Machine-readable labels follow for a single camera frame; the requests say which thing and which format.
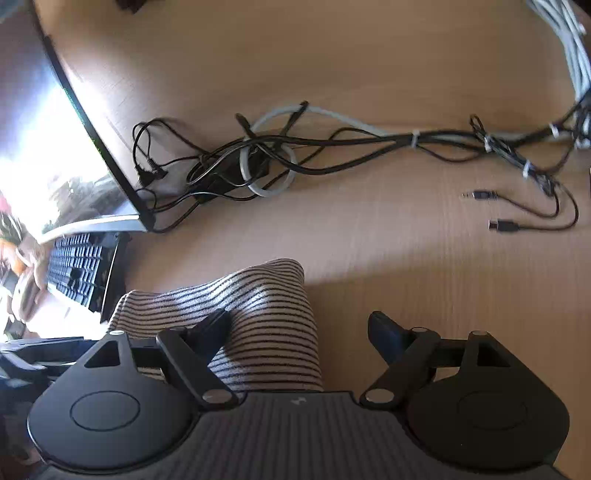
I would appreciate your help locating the black curved monitor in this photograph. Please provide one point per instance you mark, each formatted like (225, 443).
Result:
(57, 174)

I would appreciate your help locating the beige striped knit garment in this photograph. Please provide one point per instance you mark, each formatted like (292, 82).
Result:
(273, 339)

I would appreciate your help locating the black keyboard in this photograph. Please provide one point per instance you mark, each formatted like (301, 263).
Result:
(88, 268)

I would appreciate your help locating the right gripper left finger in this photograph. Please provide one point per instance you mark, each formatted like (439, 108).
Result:
(187, 353)

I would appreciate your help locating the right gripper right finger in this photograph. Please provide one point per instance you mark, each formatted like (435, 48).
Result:
(407, 353)

